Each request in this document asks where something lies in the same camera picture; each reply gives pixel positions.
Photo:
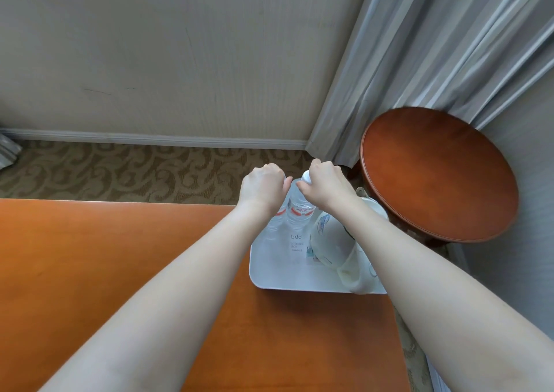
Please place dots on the person's left hand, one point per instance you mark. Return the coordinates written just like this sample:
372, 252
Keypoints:
262, 186

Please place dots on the person's right hand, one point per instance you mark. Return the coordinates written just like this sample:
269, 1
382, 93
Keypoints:
329, 186

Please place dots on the person's right fingers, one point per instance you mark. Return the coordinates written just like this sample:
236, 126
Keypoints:
312, 174

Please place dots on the person's left fingers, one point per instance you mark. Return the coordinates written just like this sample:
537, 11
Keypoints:
287, 187

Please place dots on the red label clear water bottle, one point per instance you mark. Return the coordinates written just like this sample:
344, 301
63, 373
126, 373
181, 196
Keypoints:
277, 223
299, 208

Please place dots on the person's left forearm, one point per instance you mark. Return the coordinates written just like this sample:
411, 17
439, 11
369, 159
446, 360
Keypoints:
173, 292

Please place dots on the person's right forearm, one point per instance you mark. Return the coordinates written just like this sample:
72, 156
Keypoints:
433, 301

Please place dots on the white kettle base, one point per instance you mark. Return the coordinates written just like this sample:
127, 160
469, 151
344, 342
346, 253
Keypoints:
373, 205

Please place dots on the white electric kettle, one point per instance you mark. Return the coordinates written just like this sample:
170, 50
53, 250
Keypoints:
331, 242

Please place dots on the white plastic tray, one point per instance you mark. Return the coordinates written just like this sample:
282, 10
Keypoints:
281, 270

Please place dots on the round brown wooden side table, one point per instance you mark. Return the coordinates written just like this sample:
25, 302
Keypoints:
437, 171

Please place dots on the grey white striped curtain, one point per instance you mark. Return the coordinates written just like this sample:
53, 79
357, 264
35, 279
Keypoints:
433, 50

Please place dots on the grey fabric edge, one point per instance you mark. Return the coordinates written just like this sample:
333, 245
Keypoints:
7, 149

